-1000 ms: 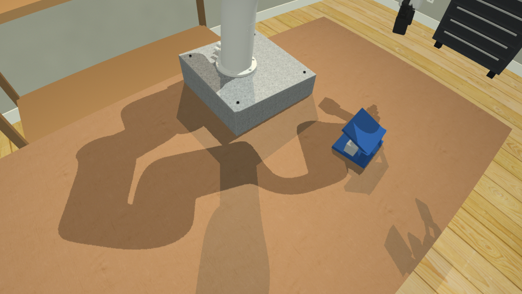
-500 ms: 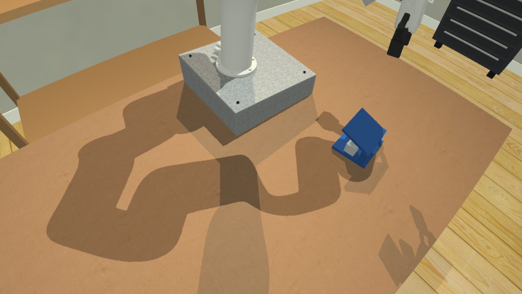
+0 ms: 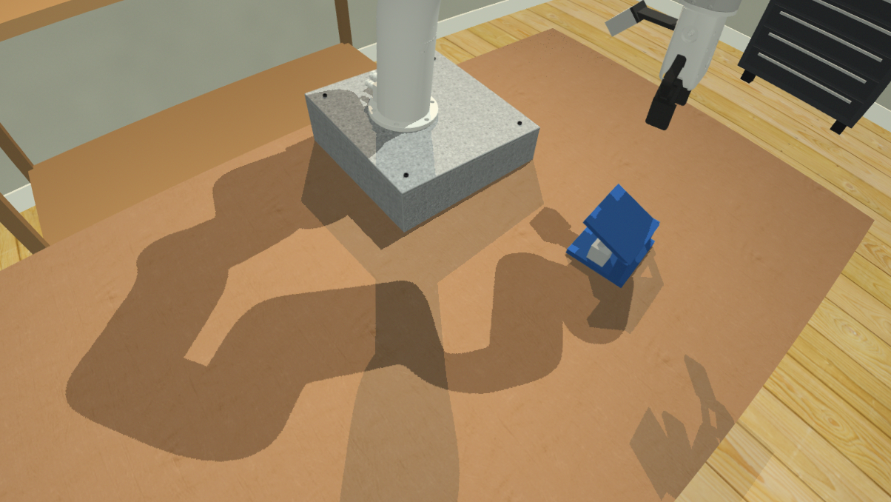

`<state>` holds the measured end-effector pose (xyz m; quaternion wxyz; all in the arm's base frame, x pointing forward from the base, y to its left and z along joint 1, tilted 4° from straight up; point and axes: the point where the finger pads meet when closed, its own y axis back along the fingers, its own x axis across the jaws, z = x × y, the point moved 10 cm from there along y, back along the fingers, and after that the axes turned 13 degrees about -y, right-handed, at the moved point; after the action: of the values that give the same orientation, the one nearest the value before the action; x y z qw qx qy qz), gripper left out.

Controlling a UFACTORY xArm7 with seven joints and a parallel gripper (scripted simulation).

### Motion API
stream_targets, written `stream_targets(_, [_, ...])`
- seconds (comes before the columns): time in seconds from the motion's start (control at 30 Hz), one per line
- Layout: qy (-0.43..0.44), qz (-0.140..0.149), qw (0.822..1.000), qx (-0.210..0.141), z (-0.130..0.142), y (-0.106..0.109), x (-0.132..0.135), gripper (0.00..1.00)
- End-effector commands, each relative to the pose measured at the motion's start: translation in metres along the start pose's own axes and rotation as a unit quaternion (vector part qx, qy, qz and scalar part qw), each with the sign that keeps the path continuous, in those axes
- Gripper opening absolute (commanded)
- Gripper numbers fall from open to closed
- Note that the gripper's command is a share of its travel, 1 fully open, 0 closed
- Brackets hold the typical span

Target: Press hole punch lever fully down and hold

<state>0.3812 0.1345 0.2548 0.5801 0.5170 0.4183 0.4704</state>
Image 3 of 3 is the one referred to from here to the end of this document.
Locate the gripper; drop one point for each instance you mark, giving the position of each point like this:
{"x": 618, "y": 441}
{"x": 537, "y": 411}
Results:
{"x": 688, "y": 56}

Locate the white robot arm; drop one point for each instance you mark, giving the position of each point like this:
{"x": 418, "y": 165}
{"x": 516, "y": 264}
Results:
{"x": 406, "y": 42}

